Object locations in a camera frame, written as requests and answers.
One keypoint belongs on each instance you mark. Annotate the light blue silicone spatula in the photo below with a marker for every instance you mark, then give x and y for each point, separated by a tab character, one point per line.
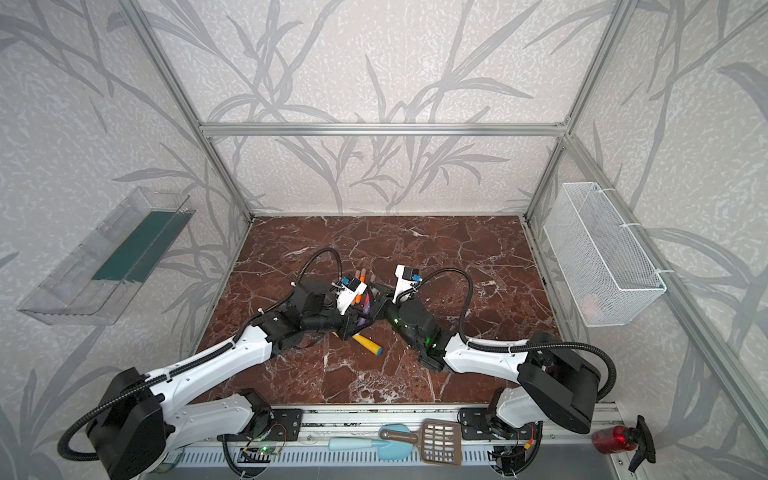
386	450

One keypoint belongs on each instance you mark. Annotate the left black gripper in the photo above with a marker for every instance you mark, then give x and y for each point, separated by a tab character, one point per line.
343	315

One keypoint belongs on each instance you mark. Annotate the aluminium front rail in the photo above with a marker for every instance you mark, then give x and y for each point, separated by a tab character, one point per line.
322	422

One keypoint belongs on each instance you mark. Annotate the white wire mesh basket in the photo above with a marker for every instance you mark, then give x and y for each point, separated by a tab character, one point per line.
608	273

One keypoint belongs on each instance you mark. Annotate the small circuit board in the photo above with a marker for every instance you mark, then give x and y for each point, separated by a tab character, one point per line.
259	453

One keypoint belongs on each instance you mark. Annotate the yellow toy shovel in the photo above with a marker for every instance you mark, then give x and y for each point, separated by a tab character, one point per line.
366	343

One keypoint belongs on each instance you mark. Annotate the purple marker pen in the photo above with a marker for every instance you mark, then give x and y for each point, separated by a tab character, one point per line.
366	316

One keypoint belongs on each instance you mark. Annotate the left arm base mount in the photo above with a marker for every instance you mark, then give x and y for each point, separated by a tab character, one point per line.
270	425

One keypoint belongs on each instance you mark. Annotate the aluminium cage frame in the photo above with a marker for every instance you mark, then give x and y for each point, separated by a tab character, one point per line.
742	391

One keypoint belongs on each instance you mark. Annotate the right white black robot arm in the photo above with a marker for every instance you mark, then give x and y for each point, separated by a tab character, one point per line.
553	381

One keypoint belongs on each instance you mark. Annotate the brown slotted spatula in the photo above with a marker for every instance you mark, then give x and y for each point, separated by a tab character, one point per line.
438	442

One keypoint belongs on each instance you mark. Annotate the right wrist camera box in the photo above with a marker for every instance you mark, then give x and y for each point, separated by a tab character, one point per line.
407	281

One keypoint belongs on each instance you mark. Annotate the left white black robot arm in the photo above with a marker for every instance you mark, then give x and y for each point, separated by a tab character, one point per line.
148	416

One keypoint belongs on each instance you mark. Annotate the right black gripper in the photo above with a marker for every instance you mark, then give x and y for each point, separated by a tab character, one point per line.
395	306

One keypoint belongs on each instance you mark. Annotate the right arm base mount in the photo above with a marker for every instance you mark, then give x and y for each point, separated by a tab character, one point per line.
484	424

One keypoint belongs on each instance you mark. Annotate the clear plastic wall tray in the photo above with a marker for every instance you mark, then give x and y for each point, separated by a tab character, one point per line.
96	282

